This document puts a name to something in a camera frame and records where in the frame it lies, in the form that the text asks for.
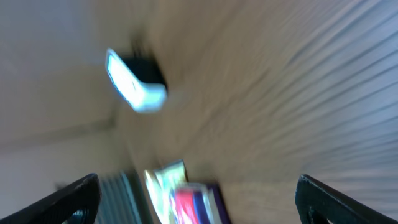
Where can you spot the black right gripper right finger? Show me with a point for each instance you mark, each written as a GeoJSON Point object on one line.
{"type": "Point", "coordinates": [317, 202]}

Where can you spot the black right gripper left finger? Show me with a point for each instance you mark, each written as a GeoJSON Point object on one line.
{"type": "Point", "coordinates": [78, 201]}

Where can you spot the yellow wet wipes packet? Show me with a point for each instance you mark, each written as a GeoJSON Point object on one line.
{"type": "Point", "coordinates": [160, 184]}

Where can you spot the white barcode scanner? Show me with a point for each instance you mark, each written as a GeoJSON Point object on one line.
{"type": "Point", "coordinates": [138, 79]}

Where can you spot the red Carefree liner pack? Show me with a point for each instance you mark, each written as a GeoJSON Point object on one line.
{"type": "Point", "coordinates": [195, 203]}

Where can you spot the grey plastic basket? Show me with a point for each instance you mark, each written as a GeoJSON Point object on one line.
{"type": "Point", "coordinates": [122, 200]}

